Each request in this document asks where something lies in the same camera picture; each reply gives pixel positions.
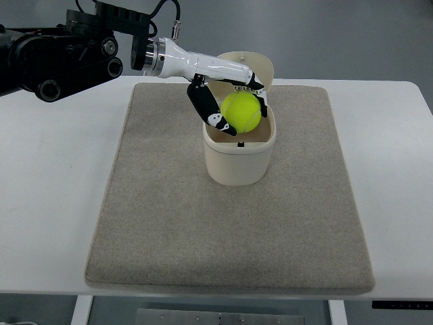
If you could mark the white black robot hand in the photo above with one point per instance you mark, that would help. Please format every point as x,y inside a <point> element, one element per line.
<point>164,59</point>

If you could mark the yellow tennis ball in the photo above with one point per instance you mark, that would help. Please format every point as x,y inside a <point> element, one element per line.
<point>242,111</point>

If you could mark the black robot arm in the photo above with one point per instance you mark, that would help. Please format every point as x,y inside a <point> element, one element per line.
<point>54,63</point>

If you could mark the beige lidded plastic bin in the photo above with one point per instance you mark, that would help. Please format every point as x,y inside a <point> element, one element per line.
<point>243,159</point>

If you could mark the grey felt mat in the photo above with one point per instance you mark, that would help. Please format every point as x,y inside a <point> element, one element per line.
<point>166,225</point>

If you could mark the black table control panel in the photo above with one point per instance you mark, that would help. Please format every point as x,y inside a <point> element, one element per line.
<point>403,305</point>

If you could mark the white table frame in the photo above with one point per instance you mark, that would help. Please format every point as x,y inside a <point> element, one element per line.
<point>84,303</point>

